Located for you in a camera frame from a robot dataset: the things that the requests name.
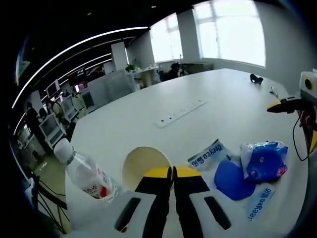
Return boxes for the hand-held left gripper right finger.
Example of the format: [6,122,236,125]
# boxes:
[172,166,248,238]

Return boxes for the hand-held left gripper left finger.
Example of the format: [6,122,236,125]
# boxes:
[74,166,173,238]

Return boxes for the black earphones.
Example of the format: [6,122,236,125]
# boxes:
[249,73,264,86]

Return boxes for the white paper cup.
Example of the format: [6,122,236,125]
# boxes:
[122,146,172,192]

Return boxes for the mask pack with blue oval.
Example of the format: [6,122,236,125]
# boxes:
[187,138,276,222]

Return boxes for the blue plastic bag package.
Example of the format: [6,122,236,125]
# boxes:
[239,140,289,183]

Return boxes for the clear plastic water bottle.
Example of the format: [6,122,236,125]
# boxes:
[53,138,124,203]

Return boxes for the white table power strip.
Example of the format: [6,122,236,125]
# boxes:
[155,100,209,128]

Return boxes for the large bright window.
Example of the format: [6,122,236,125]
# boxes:
[193,0,267,67]

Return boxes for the black office chair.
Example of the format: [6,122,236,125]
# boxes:
[169,62,185,78]

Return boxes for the grey office partition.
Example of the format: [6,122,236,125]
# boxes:
[88,69,136,110]

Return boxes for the white low cabinet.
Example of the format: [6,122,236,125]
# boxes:
[135,65,160,86]

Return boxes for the white background office chair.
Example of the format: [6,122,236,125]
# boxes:
[60,95,80,120]
[39,115,67,147]

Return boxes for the narrow bright window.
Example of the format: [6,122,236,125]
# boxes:
[150,14,184,63]

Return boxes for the long curved ceiling light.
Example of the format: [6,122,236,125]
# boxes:
[12,26,150,109]

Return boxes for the black floor cables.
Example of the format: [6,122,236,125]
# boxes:
[32,173,69,235]

